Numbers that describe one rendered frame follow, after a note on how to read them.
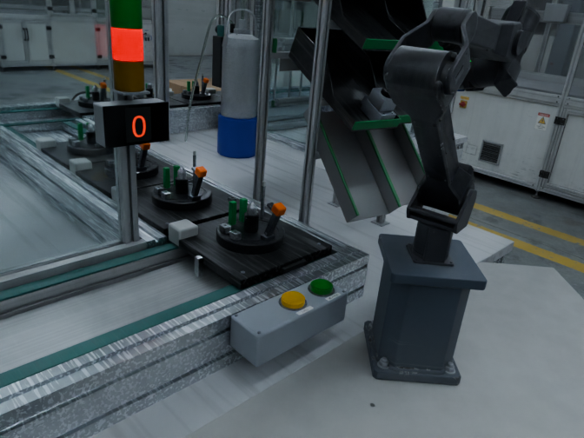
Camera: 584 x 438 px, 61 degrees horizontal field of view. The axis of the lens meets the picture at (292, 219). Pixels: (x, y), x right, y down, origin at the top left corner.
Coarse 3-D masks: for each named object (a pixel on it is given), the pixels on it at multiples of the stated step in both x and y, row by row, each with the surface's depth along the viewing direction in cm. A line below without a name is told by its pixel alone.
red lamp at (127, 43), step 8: (112, 32) 81; (120, 32) 80; (128, 32) 80; (136, 32) 81; (112, 40) 82; (120, 40) 81; (128, 40) 81; (136, 40) 82; (112, 48) 82; (120, 48) 81; (128, 48) 81; (136, 48) 82; (112, 56) 83; (120, 56) 82; (128, 56) 82; (136, 56) 83
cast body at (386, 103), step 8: (376, 88) 106; (384, 88) 105; (368, 96) 107; (376, 96) 105; (384, 96) 104; (368, 104) 108; (376, 104) 106; (384, 104) 104; (392, 104) 106; (368, 112) 108; (376, 112) 106; (384, 112) 106; (392, 112) 107
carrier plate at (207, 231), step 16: (208, 224) 107; (288, 224) 111; (192, 240) 100; (208, 240) 100; (288, 240) 103; (304, 240) 104; (320, 240) 105; (192, 256) 98; (208, 256) 94; (224, 256) 95; (240, 256) 95; (256, 256) 96; (272, 256) 96; (288, 256) 97; (304, 256) 98; (320, 256) 101; (224, 272) 90; (240, 272) 90; (256, 272) 90; (272, 272) 92; (240, 288) 88
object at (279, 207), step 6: (270, 204) 95; (276, 204) 94; (282, 204) 94; (276, 210) 93; (282, 210) 93; (276, 216) 94; (270, 222) 96; (276, 222) 96; (270, 228) 96; (270, 234) 98
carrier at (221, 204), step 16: (176, 176) 117; (144, 192) 121; (160, 192) 115; (176, 192) 117; (208, 192) 119; (224, 192) 126; (144, 208) 113; (160, 208) 113; (176, 208) 112; (192, 208) 113; (208, 208) 116; (224, 208) 116; (160, 224) 105
